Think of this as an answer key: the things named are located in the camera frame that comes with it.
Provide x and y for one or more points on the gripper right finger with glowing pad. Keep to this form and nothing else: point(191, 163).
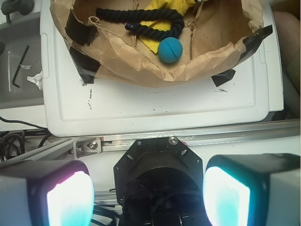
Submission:
point(253, 189)

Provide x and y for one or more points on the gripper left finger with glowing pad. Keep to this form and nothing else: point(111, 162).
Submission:
point(45, 193)

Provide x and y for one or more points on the grey plastic tray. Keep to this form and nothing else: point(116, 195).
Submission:
point(14, 38)

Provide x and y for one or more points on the crumpled white paper scrap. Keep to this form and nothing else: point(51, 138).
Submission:
point(37, 80)

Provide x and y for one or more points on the black hex key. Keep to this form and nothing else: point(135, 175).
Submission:
point(19, 66)

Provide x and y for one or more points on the brown crumpled paper bag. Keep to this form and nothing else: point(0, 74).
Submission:
point(103, 39)

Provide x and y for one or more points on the blue dimpled rubber ball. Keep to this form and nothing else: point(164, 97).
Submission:
point(170, 50)

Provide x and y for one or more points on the yellow cloth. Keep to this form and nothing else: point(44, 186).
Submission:
point(181, 6)

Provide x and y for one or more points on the aluminium extrusion rail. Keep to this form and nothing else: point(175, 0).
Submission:
point(12, 145)

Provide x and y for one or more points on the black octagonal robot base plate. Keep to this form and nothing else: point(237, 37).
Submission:
point(157, 167)

